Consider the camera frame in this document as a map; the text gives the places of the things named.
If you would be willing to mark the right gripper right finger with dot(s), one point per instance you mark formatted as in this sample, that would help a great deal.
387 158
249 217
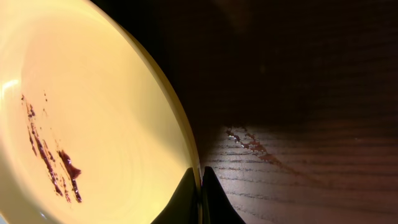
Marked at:
216 207

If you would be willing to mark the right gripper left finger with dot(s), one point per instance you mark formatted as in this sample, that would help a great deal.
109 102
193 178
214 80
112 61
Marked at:
183 205

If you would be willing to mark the yellow plate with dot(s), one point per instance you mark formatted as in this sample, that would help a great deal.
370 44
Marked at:
91 130

